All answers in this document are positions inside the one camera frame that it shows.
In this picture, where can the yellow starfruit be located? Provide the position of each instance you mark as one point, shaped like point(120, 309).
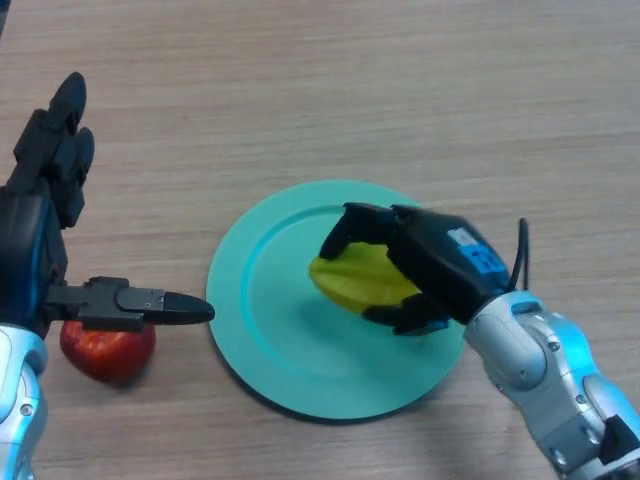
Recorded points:
point(362, 280)

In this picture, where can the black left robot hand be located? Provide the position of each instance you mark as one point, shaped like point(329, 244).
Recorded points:
point(27, 245)

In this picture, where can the green round plate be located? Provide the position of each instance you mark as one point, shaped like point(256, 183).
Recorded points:
point(280, 320)

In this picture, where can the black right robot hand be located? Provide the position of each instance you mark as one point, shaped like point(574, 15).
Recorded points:
point(440, 265)

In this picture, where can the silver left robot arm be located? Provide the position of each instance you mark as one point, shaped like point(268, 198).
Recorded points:
point(20, 400)

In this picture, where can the red apple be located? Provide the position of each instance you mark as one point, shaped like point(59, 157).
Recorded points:
point(107, 352)

